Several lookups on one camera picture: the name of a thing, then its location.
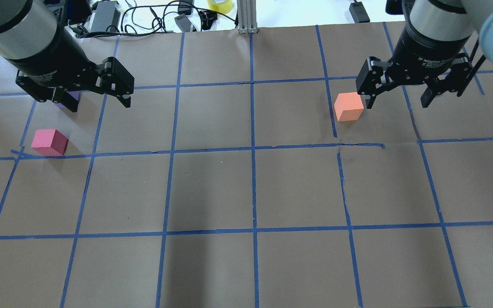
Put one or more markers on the pink foam cube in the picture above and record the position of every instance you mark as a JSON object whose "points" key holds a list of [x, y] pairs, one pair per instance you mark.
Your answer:
{"points": [[49, 142]]}

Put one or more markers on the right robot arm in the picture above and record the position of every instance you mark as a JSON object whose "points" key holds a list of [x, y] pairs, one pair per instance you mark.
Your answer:
{"points": [[449, 20]]}

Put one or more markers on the aluminium extrusion post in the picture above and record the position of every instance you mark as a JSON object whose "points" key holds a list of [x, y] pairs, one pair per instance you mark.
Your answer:
{"points": [[246, 17]]}

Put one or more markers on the yellow tape roll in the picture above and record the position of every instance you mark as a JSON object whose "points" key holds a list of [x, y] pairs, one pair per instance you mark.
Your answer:
{"points": [[222, 6]]}

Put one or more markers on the purple foam cube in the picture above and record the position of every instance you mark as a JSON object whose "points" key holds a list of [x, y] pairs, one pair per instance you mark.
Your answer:
{"points": [[75, 95]]}

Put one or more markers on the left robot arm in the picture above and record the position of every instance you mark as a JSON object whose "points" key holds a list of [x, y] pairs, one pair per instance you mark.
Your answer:
{"points": [[26, 28]]}

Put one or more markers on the grey power adapter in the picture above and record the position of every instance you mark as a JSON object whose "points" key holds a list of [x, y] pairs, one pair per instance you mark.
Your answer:
{"points": [[106, 17]]}

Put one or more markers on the black power brick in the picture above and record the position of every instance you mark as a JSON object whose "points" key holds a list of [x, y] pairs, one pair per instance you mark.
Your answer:
{"points": [[358, 12]]}

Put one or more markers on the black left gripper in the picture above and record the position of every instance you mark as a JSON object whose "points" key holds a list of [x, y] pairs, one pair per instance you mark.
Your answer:
{"points": [[49, 60]]}

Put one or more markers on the orange foam cube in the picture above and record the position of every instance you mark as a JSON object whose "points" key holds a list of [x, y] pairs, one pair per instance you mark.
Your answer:
{"points": [[348, 107]]}

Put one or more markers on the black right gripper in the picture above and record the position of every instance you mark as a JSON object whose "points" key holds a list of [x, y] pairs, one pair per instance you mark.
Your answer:
{"points": [[425, 50]]}

